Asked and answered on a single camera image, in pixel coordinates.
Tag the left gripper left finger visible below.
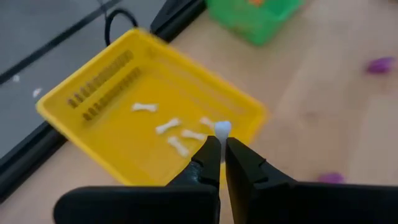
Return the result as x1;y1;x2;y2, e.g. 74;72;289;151
53;135;223;224

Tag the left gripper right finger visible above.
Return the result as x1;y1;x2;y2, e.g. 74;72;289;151
224;137;398;224

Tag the purple toy skeleton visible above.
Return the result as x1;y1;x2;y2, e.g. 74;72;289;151
317;172;346;184
364;55;397;75

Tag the white toy bone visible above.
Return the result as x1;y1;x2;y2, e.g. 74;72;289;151
180;129;208;142
214;120;233;163
131;102;159;113
155;117;182;135
167;136;190;159

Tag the yellow plastic basket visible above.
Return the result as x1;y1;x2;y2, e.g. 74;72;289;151
35;27;269;187

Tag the green plastic basket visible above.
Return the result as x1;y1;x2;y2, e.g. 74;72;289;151
205;0;305;47

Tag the black hanging cable with coil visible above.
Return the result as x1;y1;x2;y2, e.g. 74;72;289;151
104;7;140;47

